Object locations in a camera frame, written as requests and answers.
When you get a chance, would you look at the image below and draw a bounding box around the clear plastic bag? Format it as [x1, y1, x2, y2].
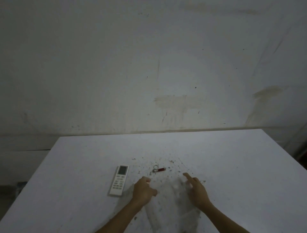
[143, 177, 202, 233]

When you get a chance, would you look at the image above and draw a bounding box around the white remote control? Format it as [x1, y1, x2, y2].
[109, 165, 130, 197]

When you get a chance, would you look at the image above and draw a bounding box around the person's left hand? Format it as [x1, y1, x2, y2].
[131, 176, 158, 207]

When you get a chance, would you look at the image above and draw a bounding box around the person's left forearm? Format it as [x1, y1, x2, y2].
[95, 199, 145, 233]

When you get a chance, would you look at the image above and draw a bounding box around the person's right forearm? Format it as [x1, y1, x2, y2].
[198, 202, 251, 233]

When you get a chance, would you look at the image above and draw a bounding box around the person's right hand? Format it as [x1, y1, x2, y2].
[183, 173, 213, 210]

